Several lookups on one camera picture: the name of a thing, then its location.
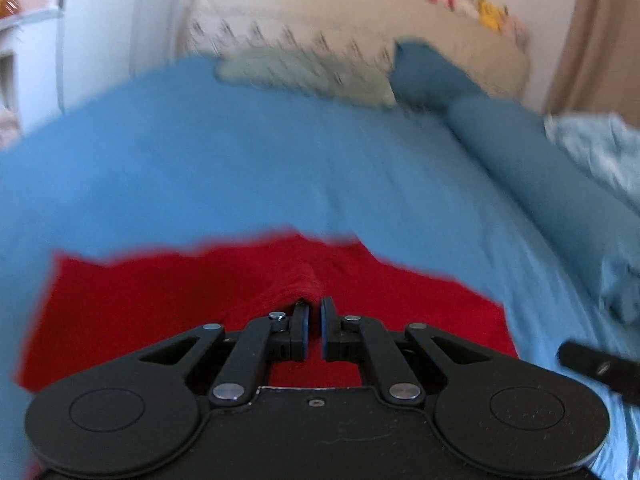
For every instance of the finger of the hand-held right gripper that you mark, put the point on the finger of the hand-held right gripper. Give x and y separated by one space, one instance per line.
600 364

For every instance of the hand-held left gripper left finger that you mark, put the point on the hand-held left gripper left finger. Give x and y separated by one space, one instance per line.
301 321

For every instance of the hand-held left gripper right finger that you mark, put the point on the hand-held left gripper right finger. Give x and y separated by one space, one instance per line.
327 321

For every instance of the red cloth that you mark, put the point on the red cloth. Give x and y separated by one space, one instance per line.
165 300

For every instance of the blue bed sheet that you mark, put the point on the blue bed sheet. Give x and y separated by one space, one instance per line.
240 160

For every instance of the teal bolster pillow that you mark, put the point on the teal bolster pillow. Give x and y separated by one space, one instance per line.
545 180

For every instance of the light blue crumpled blanket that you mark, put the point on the light blue crumpled blanket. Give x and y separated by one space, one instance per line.
595 152

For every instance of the grey-green patterned pillow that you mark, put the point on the grey-green patterned pillow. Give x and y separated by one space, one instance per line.
305 72

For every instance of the beige padded headboard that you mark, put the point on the beige padded headboard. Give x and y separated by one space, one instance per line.
350 15

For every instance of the beige curtain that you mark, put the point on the beige curtain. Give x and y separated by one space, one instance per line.
595 35

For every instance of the yellow plush toy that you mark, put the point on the yellow plush toy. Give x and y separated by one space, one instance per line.
490 11

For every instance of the white cabinet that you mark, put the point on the white cabinet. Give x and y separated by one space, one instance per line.
85 35

